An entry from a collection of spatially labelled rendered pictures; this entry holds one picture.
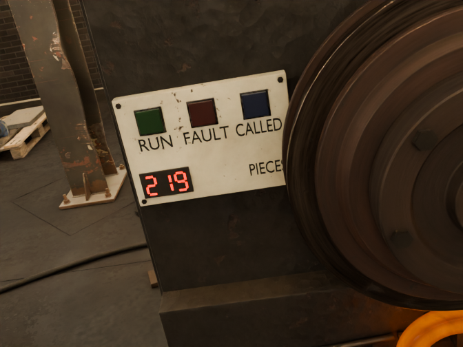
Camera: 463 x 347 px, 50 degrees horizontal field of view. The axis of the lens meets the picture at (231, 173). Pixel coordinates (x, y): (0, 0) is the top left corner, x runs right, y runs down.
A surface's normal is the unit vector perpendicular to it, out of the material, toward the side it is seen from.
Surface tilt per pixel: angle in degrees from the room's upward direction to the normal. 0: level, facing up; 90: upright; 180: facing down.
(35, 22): 90
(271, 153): 90
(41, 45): 90
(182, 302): 0
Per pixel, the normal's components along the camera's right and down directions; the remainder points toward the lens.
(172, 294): -0.16, -0.90
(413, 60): -0.53, -0.47
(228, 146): 0.00, 0.41
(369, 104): -0.76, -0.24
